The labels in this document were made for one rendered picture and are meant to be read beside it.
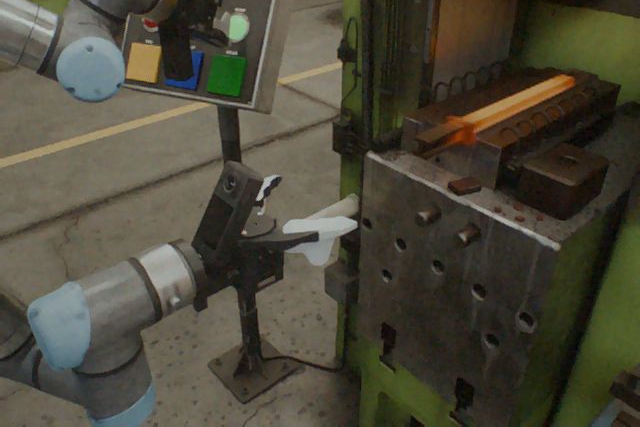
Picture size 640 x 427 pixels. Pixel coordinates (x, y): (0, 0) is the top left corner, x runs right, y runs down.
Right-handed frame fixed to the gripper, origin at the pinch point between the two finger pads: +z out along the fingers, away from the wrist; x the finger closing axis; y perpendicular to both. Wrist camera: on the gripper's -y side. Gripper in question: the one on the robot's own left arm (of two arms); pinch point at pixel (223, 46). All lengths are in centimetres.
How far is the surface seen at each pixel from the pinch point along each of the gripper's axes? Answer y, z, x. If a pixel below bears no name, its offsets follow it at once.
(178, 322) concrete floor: -82, 71, 43
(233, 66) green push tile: -3.1, 2.5, -1.4
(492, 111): -4, 5, -50
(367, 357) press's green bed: -59, 29, -33
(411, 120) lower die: -7.5, 4.6, -37.2
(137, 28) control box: 2.0, 3.2, 23.7
